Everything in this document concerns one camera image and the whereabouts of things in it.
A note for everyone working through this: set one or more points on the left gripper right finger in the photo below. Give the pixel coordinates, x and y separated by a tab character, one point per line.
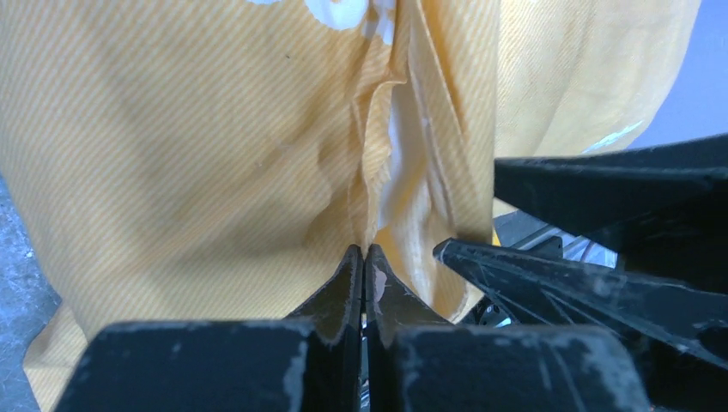
418	361

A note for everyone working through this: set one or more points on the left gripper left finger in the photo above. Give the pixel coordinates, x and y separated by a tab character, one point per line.
307	361

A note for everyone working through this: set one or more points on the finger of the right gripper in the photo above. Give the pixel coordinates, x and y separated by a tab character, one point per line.
662	209
532	289

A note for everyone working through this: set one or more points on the blue yellow pillowcase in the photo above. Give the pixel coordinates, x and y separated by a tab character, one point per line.
214	159

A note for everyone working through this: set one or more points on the white pillow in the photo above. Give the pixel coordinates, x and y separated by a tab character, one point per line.
406	162

